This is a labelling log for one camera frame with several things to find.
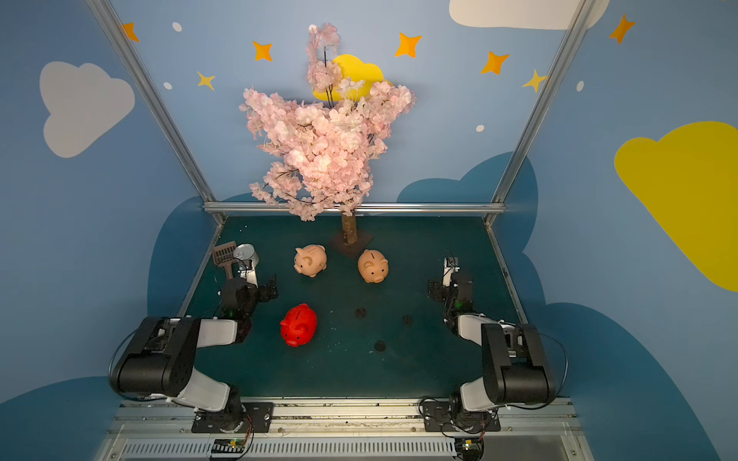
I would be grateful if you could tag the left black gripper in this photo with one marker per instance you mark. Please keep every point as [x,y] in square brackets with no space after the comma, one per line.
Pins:
[238,278]

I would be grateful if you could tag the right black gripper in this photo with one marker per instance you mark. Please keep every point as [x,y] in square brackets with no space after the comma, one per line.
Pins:
[453,285]

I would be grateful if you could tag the red piggy bank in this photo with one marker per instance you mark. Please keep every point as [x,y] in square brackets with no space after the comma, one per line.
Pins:
[299,326]

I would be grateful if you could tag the pink piggy bank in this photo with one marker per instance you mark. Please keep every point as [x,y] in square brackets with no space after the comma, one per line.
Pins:
[310,260]
[373,266]

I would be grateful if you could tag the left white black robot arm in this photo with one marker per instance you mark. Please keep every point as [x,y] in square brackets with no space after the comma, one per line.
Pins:
[159,362]

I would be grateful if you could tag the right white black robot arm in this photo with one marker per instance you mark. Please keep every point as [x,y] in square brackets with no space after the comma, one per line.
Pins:
[515,368]

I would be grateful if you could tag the small metal can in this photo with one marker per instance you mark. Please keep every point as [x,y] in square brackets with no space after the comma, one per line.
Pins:
[246,256]

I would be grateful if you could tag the brown toy scoop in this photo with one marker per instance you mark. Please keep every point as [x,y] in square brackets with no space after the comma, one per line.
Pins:
[223,257]

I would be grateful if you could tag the pink cherry blossom tree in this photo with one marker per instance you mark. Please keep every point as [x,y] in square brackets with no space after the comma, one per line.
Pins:
[323,150]

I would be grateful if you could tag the left controller board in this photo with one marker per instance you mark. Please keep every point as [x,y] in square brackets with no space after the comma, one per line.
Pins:
[227,449]

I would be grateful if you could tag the controller board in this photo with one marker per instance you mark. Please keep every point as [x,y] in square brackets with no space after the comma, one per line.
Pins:
[469,449]
[227,449]

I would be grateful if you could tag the right controller board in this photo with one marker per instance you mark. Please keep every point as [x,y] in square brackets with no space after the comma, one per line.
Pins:
[469,449]

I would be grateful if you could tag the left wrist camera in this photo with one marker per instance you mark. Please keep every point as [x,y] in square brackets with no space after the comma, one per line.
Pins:
[250,275]

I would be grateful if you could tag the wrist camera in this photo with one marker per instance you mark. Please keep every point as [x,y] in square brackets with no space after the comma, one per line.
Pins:
[451,266]
[250,275]

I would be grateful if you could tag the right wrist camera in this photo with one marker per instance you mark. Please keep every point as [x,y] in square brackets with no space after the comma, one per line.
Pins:
[451,266]

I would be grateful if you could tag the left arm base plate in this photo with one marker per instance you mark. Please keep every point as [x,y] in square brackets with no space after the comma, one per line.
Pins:
[235,419]

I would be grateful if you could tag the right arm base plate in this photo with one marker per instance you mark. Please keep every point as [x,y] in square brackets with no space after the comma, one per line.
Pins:
[445,416]

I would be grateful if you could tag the aluminium mounting rail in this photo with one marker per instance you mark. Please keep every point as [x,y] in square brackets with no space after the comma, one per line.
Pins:
[344,429]

